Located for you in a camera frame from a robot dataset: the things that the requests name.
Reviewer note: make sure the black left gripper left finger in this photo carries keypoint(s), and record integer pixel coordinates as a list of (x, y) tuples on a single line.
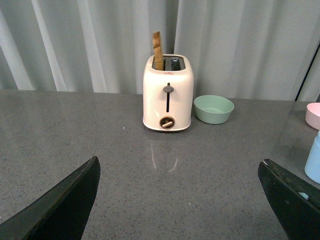
[(61, 213)]

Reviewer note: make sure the brown toast slice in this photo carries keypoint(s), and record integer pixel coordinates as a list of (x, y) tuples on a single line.
[(158, 51)]

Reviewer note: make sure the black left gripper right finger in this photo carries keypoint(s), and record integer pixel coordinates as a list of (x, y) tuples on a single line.
[(295, 202)]

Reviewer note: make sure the cream white toaster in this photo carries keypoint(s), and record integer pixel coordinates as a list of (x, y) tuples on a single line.
[(168, 94)]

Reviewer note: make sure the grey curtain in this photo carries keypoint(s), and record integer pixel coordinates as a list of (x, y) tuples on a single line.
[(247, 49)]

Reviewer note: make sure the green bowl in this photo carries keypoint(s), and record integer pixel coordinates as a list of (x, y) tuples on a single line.
[(213, 109)]

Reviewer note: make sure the pink bowl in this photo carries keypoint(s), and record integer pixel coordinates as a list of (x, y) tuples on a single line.
[(312, 116)]

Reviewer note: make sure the black vertical pole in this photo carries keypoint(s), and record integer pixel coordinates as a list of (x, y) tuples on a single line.
[(307, 72)]

